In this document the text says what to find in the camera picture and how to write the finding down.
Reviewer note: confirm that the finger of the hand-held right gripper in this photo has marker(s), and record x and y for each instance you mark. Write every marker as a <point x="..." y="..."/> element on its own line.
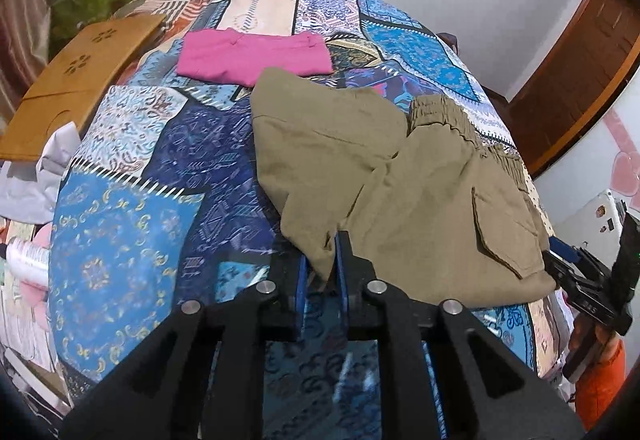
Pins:
<point x="562" y="249"/>
<point x="560" y="272"/>

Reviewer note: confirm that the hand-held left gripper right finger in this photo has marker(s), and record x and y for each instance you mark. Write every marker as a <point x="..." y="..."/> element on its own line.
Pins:
<point x="341" y="270"/>

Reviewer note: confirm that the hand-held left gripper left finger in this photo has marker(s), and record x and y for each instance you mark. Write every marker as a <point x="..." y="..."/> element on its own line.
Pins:
<point x="301" y="290"/>

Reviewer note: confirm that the khaki pants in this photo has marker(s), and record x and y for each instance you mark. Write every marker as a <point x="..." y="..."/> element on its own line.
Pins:
<point x="425" y="200"/>

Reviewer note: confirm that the pink pants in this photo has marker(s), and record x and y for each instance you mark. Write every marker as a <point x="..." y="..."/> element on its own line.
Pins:
<point x="240" y="55"/>

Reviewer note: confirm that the white appliance with stickers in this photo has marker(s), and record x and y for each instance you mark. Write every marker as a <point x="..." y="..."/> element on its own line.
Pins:
<point x="595" y="215"/>

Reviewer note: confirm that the wooden door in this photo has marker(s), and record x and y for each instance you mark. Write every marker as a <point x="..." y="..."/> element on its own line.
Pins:
<point x="590" y="70"/>

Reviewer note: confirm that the blue patchwork quilt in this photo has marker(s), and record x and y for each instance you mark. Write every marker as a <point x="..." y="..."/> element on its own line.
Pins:
<point x="125" y="245"/>

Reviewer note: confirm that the white plastic bottle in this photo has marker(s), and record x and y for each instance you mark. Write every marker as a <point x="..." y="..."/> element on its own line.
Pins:
<point x="27" y="260"/>

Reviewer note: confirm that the white cloth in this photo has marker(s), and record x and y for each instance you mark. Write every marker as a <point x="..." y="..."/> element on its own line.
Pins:
<point x="45" y="170"/>

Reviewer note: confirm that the striped orange bedsheet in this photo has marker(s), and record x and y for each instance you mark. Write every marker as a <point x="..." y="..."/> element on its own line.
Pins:
<point x="170" y="8"/>

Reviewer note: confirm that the wooden lap desk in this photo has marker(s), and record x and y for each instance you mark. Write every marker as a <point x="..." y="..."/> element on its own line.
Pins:
<point x="75" y="75"/>

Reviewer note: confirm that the green bag with orange items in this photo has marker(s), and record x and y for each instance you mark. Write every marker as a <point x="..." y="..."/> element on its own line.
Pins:
<point x="90" y="0"/>

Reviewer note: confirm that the striped brown curtain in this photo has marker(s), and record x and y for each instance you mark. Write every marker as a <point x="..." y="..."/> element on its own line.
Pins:
<point x="20" y="35"/>

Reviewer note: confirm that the wooden bed frame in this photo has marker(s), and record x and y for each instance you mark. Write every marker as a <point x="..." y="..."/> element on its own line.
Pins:
<point x="450" y="41"/>

